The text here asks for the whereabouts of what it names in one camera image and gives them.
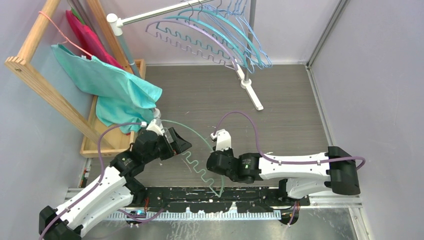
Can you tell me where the green plastic hanger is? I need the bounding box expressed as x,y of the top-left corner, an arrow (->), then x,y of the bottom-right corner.
162,119 -> 225,198

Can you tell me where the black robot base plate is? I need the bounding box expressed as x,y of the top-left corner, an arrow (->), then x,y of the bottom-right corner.
126,186 -> 311,224

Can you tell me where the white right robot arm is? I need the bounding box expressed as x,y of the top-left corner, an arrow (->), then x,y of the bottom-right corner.
206,146 -> 361,206

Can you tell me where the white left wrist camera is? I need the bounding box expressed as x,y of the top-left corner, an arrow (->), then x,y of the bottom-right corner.
138,118 -> 166,136

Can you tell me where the wooden clothes rack frame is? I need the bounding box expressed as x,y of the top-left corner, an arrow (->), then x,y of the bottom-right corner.
4,0 -> 138,158

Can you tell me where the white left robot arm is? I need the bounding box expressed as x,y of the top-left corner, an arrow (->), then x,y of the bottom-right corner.
38,127 -> 192,240

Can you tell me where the magenta cloth garment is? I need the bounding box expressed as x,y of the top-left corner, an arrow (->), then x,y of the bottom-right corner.
65,10 -> 134,78

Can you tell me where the light blue wire hanger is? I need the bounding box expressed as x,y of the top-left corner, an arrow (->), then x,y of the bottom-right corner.
226,0 -> 273,74
209,0 -> 272,74
233,0 -> 273,73

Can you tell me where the pink elastic cord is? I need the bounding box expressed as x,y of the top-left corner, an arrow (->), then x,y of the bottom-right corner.
38,10 -> 92,60

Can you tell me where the purple wavy plastic hanger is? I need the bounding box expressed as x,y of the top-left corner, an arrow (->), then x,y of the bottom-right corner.
145,15 -> 241,71

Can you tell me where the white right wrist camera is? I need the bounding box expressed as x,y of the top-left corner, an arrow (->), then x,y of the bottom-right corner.
210,129 -> 232,151

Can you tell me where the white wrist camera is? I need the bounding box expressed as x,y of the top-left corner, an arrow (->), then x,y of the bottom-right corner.
210,129 -> 232,151
138,118 -> 166,136

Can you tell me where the teal cloth garment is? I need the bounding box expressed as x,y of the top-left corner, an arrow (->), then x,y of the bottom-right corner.
51,44 -> 163,134

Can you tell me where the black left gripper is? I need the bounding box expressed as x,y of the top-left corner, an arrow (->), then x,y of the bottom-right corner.
143,127 -> 191,164

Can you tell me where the metal hanger rail stand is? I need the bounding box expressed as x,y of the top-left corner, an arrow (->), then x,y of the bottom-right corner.
106,0 -> 264,111

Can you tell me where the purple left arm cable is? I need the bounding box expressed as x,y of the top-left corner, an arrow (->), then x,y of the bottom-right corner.
38,122 -> 148,240

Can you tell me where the teal wavy plastic hanger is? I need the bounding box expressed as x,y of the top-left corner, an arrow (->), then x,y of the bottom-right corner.
177,0 -> 273,73

